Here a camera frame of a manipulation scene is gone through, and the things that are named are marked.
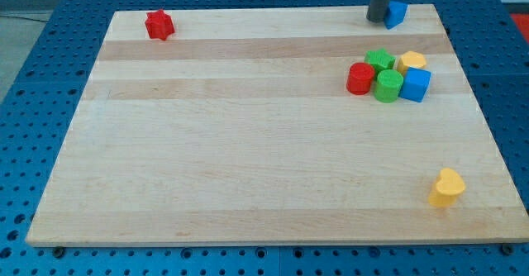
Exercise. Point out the yellow hexagon block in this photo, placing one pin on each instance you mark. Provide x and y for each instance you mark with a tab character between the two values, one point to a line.
411	59

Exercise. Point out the green star block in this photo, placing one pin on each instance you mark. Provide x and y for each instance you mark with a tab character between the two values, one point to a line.
379	59

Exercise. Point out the red star block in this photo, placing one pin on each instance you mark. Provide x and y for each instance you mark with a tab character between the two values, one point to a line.
159	25

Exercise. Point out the wooden board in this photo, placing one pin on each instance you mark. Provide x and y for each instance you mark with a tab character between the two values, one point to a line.
239	130

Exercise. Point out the red cylinder block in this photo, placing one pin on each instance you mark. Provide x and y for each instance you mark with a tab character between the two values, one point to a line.
360	78

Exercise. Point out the green cylinder block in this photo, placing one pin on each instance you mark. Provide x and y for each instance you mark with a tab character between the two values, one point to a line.
388	85

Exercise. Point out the blue cube block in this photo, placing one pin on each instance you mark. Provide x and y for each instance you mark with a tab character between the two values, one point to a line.
415	84

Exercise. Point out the blue moon block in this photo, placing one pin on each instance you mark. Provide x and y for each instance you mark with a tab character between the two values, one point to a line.
395	14

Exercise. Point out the yellow heart block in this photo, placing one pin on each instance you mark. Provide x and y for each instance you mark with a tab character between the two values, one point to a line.
447	188

